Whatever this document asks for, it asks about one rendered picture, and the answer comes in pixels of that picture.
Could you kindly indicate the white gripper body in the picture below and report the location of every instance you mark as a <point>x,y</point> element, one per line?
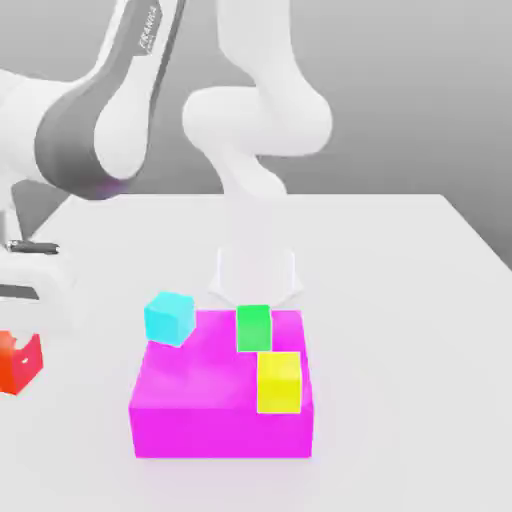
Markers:
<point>36,280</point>

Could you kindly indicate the small red cube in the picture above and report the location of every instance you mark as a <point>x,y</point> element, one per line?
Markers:
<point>24,366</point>

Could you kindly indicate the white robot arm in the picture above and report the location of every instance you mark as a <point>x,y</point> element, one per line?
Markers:
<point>256,120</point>

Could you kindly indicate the small cyan cube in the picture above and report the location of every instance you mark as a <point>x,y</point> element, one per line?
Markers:
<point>170,318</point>

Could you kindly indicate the small green cube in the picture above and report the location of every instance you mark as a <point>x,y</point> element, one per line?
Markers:
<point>253,328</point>

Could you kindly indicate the small yellow cube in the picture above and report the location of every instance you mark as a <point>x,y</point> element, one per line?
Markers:
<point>278,382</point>

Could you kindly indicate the large magenta box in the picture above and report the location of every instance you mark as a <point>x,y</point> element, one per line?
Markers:
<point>208,392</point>

